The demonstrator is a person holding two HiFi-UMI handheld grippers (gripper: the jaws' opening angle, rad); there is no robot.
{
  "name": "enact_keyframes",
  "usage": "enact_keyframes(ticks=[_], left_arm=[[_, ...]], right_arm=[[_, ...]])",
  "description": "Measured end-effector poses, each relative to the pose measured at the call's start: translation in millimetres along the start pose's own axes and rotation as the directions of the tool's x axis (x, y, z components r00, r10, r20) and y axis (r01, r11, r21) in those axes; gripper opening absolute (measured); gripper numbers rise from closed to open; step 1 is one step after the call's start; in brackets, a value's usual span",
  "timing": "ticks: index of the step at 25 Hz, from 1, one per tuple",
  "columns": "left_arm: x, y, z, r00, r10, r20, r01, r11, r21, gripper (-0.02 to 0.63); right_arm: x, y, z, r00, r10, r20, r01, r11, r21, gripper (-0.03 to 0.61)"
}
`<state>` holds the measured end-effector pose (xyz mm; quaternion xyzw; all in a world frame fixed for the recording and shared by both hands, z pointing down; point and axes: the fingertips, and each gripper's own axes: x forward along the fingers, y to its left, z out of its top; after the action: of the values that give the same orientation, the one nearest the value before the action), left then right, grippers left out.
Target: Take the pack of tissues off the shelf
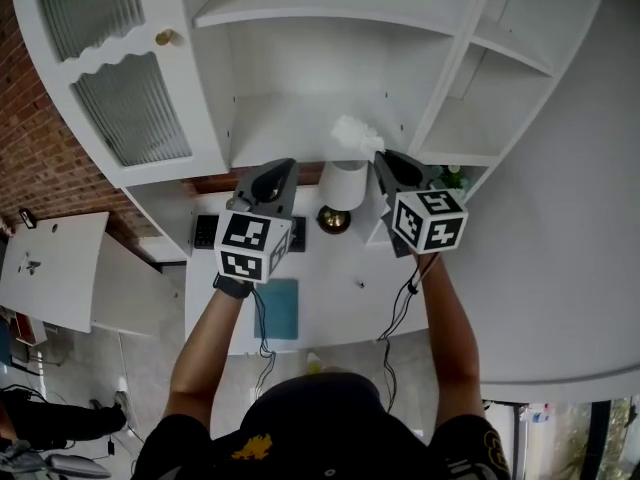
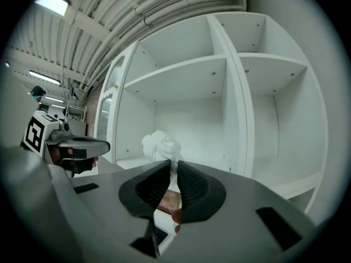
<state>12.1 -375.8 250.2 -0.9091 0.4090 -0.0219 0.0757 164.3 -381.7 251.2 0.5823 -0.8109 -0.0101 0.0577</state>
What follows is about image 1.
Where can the white side table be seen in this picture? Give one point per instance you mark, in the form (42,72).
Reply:
(55,268)

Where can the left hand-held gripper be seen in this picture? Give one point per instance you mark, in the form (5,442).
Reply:
(250,240)

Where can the small grey metal object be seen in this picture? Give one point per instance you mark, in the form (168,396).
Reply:
(32,266)

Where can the black keyboard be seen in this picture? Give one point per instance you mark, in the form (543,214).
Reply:
(205,232)

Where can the potted plant with white flowers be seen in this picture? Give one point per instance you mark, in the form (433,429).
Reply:
(452,178)

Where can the black power adapter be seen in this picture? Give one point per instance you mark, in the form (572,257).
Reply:
(111,447)

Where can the white shelf cabinet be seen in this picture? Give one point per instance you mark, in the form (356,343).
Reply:
(320,63)

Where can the white shade brass table lamp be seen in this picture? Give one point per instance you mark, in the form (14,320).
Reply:
(342,185)

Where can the brass cabinet door knob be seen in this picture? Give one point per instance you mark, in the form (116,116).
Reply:
(164,37)

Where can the small black box device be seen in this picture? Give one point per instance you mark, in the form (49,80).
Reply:
(27,218)

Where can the person's left forearm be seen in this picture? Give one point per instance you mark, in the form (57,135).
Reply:
(210,348)

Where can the person's right forearm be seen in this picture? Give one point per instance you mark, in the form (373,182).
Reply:
(452,338)

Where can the teal notebook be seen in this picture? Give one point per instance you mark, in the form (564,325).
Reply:
(280,310)

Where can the white spray bottles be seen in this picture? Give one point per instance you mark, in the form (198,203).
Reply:
(536,412)

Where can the white pack of tissues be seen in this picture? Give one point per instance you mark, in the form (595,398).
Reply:
(356,134)

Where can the person's black printed shirt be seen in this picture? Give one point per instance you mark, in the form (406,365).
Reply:
(320,428)

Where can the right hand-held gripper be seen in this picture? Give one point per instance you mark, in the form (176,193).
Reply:
(425,220)

